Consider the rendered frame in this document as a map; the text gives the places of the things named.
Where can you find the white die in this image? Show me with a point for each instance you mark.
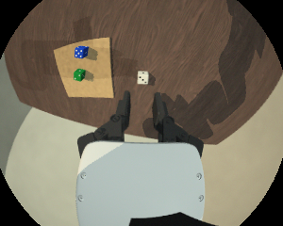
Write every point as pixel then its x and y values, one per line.
pixel 143 78

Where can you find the green die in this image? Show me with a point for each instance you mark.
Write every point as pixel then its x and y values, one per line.
pixel 79 75

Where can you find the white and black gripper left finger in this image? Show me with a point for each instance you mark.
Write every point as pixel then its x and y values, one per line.
pixel 111 130

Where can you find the tan mat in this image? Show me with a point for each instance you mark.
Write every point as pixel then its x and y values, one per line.
pixel 97 64

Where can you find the blue die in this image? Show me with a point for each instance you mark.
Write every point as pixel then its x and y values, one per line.
pixel 81 51

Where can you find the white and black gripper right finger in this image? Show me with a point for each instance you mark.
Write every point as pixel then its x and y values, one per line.
pixel 168 131

